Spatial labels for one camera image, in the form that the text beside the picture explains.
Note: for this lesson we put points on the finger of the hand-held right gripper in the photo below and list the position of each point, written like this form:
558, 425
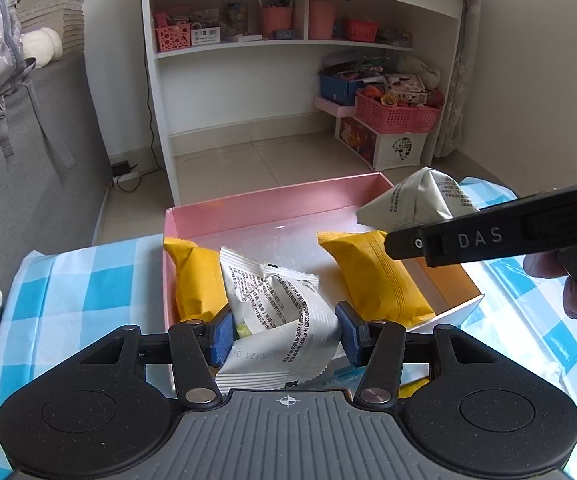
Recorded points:
473, 240

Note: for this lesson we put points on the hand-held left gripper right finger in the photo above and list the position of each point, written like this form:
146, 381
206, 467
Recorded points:
348, 332

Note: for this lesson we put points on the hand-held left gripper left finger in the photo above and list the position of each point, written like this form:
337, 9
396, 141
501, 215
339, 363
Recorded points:
221, 341

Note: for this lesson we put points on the white snack packet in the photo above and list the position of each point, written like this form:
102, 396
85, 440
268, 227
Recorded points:
278, 305
408, 200

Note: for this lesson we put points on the pink gift box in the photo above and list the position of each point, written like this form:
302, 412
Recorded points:
268, 210

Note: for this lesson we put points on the yellow snack packet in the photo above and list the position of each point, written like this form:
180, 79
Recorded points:
196, 280
373, 275

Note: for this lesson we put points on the white printed storage box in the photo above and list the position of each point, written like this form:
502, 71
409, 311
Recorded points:
403, 150

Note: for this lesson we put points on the lace curtain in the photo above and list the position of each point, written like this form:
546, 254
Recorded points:
451, 110

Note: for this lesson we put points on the large pink plastic basket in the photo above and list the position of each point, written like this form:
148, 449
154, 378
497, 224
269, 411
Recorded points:
393, 117

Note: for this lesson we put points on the blue checkered tablecloth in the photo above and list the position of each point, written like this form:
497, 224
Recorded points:
68, 285

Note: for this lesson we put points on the cream knitted toy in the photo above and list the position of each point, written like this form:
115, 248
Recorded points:
421, 71

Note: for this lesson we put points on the pink plastic tray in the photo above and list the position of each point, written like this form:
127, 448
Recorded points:
331, 106

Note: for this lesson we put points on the blue storage box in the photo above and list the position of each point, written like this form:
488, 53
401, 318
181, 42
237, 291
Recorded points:
338, 90

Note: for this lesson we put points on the small red basket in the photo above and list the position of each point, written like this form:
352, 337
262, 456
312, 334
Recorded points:
362, 31

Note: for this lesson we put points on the pink plastic bucket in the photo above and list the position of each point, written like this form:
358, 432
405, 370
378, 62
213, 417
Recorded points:
322, 20

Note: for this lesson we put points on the pink pen cup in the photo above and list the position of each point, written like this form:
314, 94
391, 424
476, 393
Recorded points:
276, 22

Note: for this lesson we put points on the white labelled box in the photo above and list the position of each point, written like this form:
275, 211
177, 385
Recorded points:
205, 35

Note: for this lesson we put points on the small pink perforated basket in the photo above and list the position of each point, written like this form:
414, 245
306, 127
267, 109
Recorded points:
173, 37

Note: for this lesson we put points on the clear toy container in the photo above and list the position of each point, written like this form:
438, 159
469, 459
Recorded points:
237, 20

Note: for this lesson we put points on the white plush toy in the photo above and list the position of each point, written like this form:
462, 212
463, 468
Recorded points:
43, 46

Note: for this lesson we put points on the stack of books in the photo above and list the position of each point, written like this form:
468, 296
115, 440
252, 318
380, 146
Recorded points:
58, 10

